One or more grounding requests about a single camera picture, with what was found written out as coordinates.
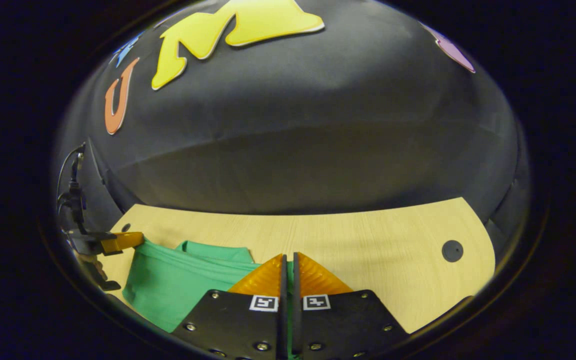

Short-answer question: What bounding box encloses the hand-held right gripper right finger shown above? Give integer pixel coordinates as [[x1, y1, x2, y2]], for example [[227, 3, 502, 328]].
[[291, 252, 412, 360]]

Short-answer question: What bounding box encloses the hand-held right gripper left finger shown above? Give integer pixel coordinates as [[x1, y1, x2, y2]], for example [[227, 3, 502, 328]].
[[170, 253, 289, 360]]

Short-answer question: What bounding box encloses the green T-shirt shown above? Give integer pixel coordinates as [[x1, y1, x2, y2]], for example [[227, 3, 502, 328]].
[[121, 239, 295, 334]]

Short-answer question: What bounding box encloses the black cable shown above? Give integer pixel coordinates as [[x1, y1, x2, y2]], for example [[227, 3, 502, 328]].
[[56, 142, 87, 201]]

